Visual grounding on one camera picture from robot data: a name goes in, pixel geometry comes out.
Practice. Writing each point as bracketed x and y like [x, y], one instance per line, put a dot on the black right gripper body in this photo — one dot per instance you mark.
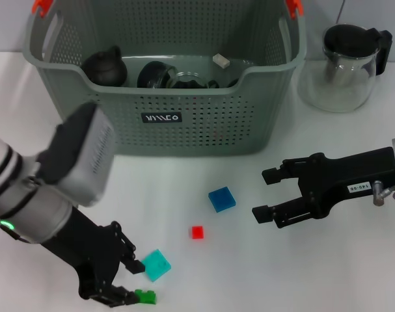
[347, 175]

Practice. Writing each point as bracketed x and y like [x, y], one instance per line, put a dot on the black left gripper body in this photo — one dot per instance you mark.
[86, 250]

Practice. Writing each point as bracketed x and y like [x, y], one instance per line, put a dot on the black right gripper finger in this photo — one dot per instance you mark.
[288, 170]
[288, 213]

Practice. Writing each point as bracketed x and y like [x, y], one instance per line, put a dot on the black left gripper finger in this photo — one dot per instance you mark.
[129, 256]
[116, 297]

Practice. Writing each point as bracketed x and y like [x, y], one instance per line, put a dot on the green toy brick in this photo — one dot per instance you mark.
[148, 296]

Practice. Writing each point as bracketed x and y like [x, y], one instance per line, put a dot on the glass teacup with black base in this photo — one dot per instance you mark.
[233, 83]
[187, 79]
[155, 74]

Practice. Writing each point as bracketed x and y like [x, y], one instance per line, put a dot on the white toy brick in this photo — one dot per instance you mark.
[221, 60]

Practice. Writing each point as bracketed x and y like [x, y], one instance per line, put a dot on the grey perforated plastic storage bin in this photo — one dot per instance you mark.
[200, 130]

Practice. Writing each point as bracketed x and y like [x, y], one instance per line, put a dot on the teal toy brick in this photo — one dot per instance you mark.
[158, 265]

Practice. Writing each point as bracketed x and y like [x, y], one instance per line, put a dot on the blue toy brick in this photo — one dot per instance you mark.
[221, 199]

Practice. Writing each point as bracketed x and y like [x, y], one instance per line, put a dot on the small red toy brick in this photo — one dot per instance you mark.
[197, 232]

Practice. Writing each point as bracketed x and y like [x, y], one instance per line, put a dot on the glass pitcher with black lid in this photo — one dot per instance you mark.
[340, 87]

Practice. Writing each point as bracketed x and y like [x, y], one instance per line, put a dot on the dark clay teapot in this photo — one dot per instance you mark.
[104, 70]

